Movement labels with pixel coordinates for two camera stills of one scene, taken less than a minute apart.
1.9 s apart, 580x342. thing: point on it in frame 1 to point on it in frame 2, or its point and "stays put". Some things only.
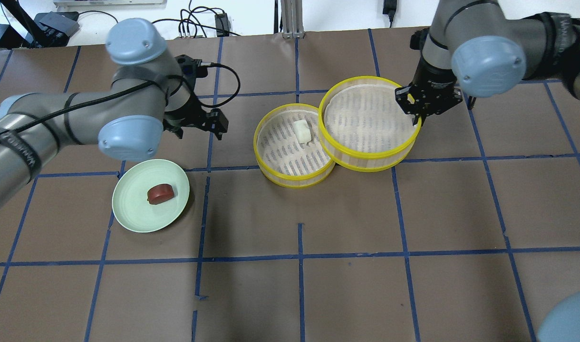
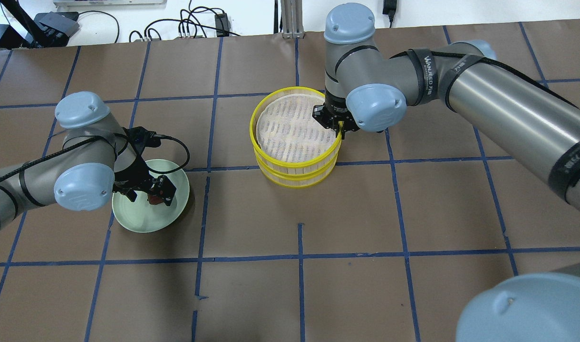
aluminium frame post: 292,14 stays put
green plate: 131,208 stays put
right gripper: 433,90 to 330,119
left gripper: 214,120 to 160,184
